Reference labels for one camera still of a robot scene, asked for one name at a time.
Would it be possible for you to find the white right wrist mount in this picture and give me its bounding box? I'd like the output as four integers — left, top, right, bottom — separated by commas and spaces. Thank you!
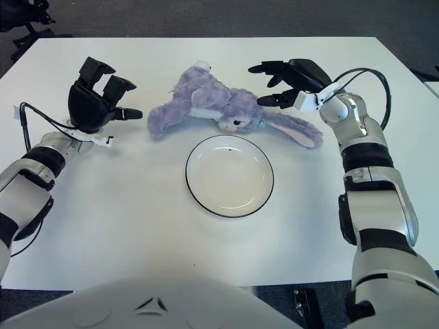
295, 82, 344, 113

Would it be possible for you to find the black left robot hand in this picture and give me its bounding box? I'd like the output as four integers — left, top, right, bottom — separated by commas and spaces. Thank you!
67, 57, 143, 134

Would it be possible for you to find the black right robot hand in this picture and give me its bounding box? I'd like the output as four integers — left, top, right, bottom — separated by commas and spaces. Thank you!
248, 58, 333, 109

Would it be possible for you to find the black office chair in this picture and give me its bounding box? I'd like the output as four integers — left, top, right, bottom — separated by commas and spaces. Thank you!
0, 0, 73, 62

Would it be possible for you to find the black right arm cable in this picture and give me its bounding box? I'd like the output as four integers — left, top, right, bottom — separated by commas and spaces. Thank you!
322, 68, 392, 130

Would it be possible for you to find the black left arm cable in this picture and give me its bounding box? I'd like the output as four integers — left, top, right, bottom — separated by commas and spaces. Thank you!
10, 101, 82, 258

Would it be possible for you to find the white plate with black rim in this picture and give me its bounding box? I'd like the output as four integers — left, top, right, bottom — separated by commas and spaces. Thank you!
185, 134, 275, 218

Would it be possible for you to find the black metal table bracket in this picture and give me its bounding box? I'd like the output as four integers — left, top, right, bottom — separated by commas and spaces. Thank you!
293, 289, 322, 329

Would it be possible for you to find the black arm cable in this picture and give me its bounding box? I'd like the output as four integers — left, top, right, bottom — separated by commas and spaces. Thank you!
322, 68, 392, 130
10, 101, 82, 258

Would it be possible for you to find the white left wrist mount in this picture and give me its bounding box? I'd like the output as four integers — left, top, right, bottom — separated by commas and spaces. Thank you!
67, 128, 116, 147

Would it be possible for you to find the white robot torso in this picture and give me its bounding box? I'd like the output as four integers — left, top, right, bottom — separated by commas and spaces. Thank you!
0, 273, 306, 329

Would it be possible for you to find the purple plush teddy bear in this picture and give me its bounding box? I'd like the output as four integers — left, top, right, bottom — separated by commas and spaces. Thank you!
147, 60, 324, 150

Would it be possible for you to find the white wrist mount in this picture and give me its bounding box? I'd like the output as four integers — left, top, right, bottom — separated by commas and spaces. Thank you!
295, 82, 344, 113
67, 128, 116, 147

